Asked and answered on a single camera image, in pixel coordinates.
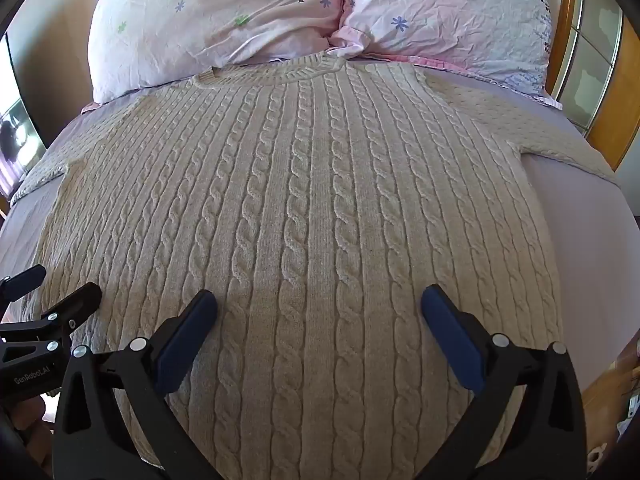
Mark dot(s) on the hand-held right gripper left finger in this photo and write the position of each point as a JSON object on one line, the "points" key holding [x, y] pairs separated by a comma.
{"points": [[186, 341]]}

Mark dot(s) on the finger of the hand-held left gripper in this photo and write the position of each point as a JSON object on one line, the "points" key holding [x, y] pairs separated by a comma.
{"points": [[82, 300], [20, 282]]}

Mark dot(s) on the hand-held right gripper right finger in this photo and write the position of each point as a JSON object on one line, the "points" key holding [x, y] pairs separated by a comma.
{"points": [[452, 337]]}

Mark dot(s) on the person's left hand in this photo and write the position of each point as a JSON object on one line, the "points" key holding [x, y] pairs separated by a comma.
{"points": [[27, 417]]}

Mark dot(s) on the lilac bed sheet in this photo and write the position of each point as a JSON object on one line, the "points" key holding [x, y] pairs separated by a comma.
{"points": [[575, 230]]}

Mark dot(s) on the wooden headboard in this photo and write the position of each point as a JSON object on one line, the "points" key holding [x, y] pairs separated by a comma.
{"points": [[595, 75]]}

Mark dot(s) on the pink pillow with tree print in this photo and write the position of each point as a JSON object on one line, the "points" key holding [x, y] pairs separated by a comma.
{"points": [[210, 15]]}

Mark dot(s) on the pink pillow with blue flowers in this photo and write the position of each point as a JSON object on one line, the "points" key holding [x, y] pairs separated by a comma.
{"points": [[450, 15]]}

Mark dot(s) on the wooden bed frame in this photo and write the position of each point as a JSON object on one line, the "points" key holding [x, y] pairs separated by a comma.
{"points": [[607, 385]]}

